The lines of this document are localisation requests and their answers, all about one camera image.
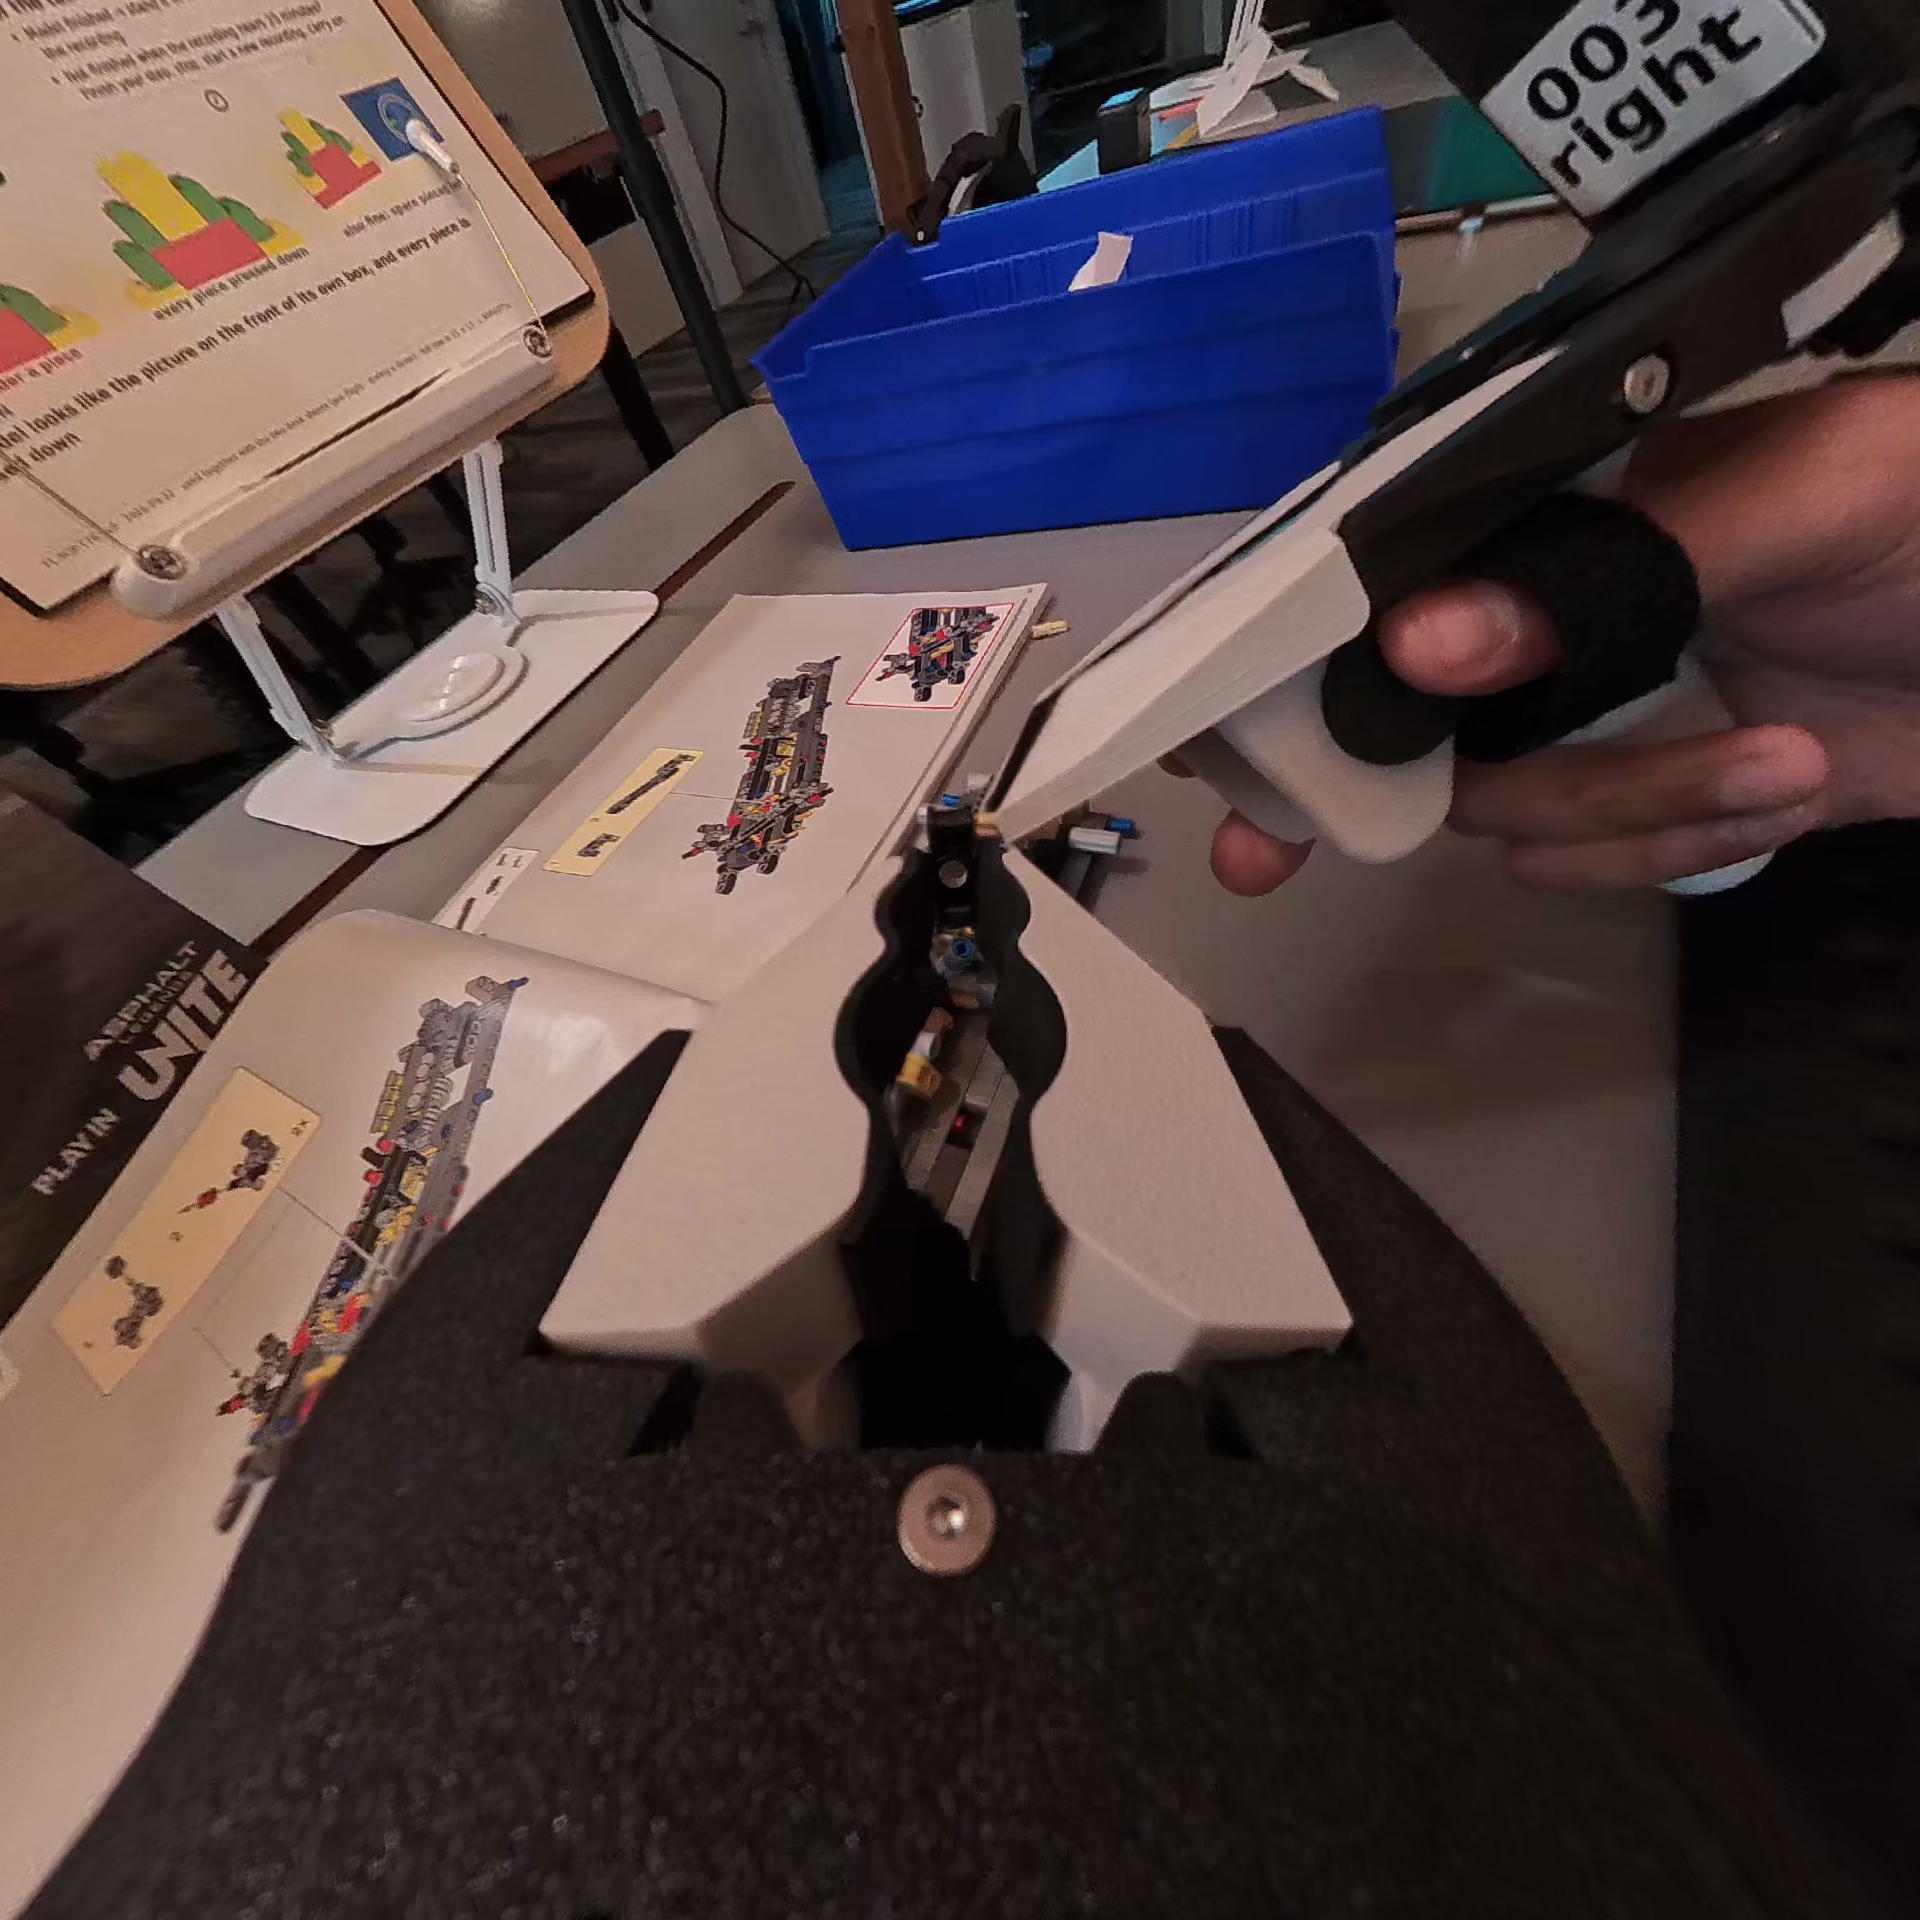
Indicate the blue plastic bin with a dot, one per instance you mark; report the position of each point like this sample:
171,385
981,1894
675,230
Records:
1081,420

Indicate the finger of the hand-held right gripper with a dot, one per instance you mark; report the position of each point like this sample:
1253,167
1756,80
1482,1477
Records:
1200,674
1350,489

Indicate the building instruction booklet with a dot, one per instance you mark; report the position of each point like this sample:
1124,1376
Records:
631,840

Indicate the white document stand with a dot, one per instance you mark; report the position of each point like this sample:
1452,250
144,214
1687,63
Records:
1260,74
451,705

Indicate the printed instruction sheet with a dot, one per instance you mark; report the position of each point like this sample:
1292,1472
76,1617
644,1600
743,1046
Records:
225,374

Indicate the toy car chassis model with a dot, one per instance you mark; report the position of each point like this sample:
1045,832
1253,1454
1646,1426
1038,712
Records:
942,1149

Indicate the small black beam piece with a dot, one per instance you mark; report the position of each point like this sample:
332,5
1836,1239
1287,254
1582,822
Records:
945,840

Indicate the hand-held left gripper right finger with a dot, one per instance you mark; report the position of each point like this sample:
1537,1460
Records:
1185,1201

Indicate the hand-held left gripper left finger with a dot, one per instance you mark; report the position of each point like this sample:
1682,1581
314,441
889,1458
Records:
705,1201

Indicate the white paper slip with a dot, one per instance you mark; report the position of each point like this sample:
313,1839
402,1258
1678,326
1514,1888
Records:
1100,261

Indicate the person's right hand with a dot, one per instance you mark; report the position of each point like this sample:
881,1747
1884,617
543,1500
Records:
1801,630

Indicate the yellow car toy set box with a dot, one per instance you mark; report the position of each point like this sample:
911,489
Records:
91,1021

